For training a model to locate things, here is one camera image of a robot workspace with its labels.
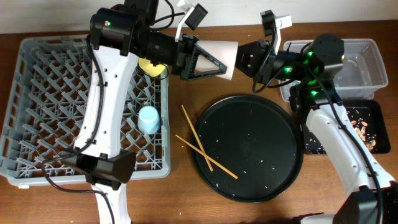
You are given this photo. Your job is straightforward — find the yellow bowl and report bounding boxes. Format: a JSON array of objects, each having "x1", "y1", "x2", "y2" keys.
[{"x1": 138, "y1": 58, "x2": 166, "y2": 77}]

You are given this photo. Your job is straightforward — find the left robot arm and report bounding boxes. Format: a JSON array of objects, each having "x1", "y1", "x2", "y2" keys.
[{"x1": 62, "y1": 1, "x2": 230, "y2": 223}]

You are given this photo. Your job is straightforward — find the black rectangular tray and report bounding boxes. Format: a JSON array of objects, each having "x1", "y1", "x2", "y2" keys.
[{"x1": 300, "y1": 100, "x2": 391, "y2": 154}]

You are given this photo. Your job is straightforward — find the grey plastic dishwasher rack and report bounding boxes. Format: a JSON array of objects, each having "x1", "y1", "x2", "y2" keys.
[{"x1": 1, "y1": 35, "x2": 171, "y2": 189}]

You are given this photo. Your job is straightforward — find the pink cup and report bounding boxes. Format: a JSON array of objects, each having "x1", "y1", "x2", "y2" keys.
[{"x1": 195, "y1": 40, "x2": 238, "y2": 80}]

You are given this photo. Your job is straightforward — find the round black serving tray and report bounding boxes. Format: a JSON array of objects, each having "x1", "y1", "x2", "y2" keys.
[{"x1": 192, "y1": 95, "x2": 303, "y2": 203}]

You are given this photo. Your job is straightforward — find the clear plastic waste bin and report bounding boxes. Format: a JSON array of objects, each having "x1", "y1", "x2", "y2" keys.
[{"x1": 279, "y1": 38, "x2": 389, "y2": 103}]

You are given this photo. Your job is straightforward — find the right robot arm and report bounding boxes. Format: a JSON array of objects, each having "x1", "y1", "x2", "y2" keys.
[{"x1": 235, "y1": 34, "x2": 397, "y2": 223}]

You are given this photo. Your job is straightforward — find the light blue cup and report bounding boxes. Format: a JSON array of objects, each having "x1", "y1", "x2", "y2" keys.
[{"x1": 138, "y1": 106, "x2": 160, "y2": 134}]

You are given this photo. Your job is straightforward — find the nut shell food scraps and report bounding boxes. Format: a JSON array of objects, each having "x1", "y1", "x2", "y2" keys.
[{"x1": 351, "y1": 119, "x2": 377, "y2": 152}]

